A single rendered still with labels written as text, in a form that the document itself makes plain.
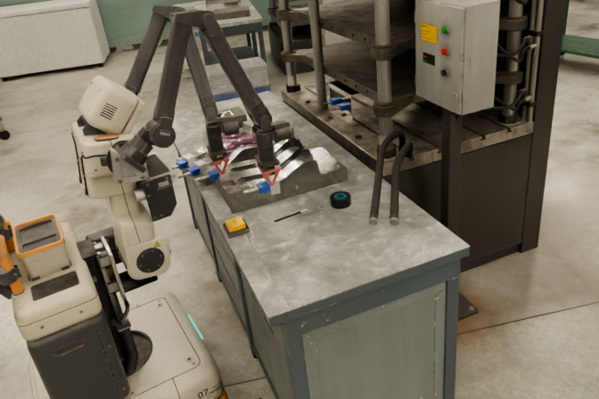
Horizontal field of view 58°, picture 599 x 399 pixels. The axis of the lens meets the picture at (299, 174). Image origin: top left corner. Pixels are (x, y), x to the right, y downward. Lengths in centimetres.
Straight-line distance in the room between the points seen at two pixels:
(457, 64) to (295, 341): 113
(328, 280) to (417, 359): 53
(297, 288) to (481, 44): 109
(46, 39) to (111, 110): 676
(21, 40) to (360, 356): 747
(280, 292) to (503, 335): 133
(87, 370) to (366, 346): 96
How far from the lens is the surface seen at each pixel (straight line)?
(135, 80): 215
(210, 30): 172
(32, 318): 192
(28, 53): 869
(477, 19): 205
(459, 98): 209
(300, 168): 212
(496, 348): 265
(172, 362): 230
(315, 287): 167
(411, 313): 190
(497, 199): 291
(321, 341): 177
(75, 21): 845
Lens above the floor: 184
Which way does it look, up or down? 27 degrees down
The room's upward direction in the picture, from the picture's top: 7 degrees counter-clockwise
